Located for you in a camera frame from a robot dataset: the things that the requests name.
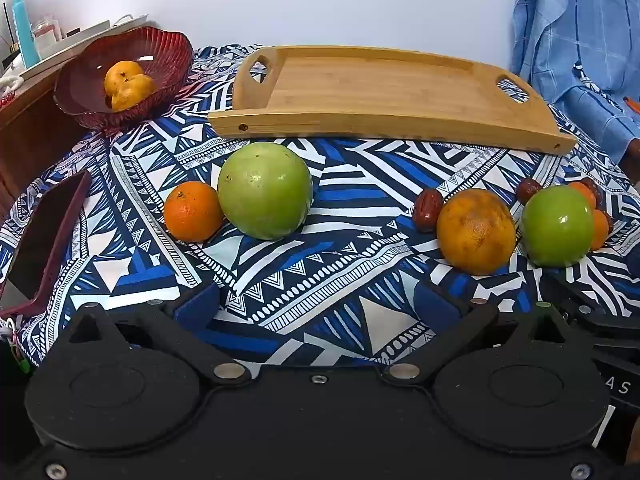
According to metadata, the yellow orange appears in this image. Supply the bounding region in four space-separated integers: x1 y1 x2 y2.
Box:
104 60 146 96
110 74 157 112

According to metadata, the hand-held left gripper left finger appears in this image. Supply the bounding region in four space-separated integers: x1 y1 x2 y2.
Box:
67 282 251 387

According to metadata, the large green apple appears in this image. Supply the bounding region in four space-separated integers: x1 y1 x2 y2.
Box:
217 141 314 241

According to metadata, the beaded phone charm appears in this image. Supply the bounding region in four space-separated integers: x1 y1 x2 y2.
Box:
0 317 28 373

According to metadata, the phone in maroon case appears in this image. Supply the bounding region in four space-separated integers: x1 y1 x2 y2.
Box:
0 170 93 318

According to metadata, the red glass bowl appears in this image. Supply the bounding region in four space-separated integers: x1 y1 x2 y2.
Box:
53 27 195 131

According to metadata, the wooden tray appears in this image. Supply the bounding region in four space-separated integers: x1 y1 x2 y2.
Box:
207 45 578 155

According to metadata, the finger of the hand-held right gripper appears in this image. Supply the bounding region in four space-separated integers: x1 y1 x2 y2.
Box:
542 269 640 333

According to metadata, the small mandarin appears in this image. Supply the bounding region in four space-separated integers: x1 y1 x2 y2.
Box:
567 181 598 209
163 181 224 242
590 208 611 252

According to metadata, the white cable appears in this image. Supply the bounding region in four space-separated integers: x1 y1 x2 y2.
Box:
112 12 151 28

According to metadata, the blue plaid cloth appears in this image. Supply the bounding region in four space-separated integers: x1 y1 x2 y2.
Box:
511 0 640 161

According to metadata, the blue patterned tablecloth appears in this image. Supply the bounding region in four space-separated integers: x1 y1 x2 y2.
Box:
0 42 640 376

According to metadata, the clear jar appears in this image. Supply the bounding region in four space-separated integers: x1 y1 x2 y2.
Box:
32 15 63 56

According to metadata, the white board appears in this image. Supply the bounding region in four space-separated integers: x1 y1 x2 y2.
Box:
10 12 151 81

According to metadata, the small green apple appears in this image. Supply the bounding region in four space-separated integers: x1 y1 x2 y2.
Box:
520 185 596 268

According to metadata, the wooden cabinet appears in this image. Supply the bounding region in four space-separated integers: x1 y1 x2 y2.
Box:
0 60 101 206

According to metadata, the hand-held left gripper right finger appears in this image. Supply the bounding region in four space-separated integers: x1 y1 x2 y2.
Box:
384 282 573 388

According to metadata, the large orange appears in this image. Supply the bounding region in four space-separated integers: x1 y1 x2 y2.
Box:
436 189 517 277

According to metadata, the teal bottle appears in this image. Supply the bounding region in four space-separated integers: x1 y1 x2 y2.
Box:
11 0 41 68

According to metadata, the red date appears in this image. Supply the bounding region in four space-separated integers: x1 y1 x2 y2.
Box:
580 176 602 206
412 188 444 234
516 177 543 206

